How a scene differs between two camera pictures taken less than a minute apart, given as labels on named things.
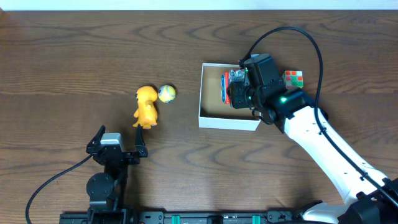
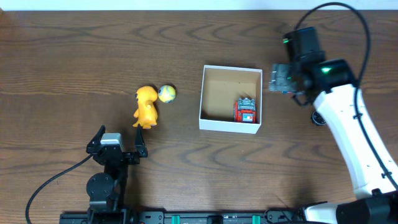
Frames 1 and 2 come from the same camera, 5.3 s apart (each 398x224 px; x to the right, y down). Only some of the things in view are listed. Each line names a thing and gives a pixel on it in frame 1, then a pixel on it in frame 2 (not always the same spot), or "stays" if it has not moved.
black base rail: x=193 y=217 stays
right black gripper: x=238 y=94 → x=280 y=82
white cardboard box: x=214 y=114 stays
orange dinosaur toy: x=146 y=114 stays
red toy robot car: x=231 y=76 → x=244 y=111
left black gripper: x=130 y=156 stays
